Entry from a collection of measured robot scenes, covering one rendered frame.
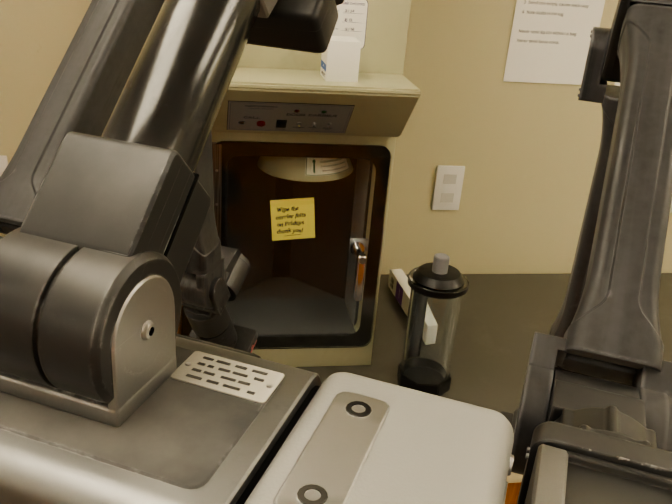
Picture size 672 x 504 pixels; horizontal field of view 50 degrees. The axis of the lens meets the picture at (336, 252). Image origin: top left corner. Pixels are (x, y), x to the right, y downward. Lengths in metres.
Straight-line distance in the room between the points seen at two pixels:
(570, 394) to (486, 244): 1.43
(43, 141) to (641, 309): 0.51
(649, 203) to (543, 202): 1.34
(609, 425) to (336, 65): 0.79
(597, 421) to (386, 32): 0.87
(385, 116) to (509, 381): 0.60
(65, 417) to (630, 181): 0.42
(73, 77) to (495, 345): 1.11
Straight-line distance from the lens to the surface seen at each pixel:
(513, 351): 1.58
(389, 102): 1.13
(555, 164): 1.88
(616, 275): 0.54
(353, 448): 0.32
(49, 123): 0.70
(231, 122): 1.16
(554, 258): 1.99
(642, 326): 0.53
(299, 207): 1.25
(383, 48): 1.22
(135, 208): 0.33
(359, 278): 1.27
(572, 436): 0.39
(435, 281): 1.27
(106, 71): 0.73
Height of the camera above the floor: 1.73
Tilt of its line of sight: 25 degrees down
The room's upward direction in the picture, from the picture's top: 5 degrees clockwise
